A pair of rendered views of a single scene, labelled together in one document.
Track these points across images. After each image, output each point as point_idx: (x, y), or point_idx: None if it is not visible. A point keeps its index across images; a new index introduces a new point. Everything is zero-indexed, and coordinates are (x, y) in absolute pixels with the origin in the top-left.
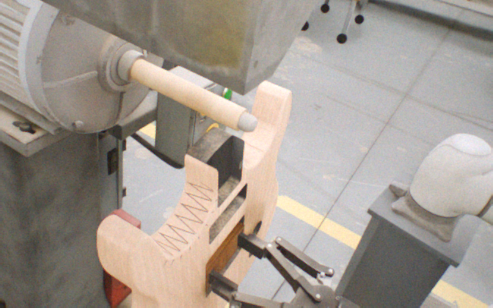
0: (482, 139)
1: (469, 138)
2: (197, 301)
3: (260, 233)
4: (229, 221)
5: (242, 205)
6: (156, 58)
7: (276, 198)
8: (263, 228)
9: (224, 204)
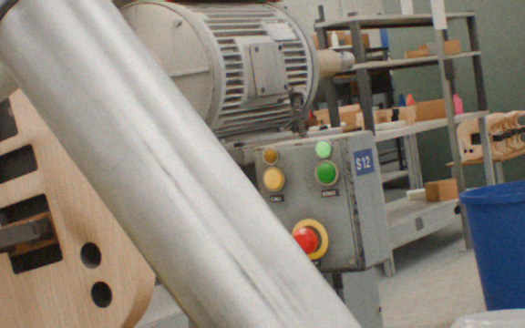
0: None
1: None
2: None
3: (106, 274)
4: (19, 180)
5: (35, 174)
6: (188, 87)
7: (124, 231)
8: (114, 272)
9: (0, 146)
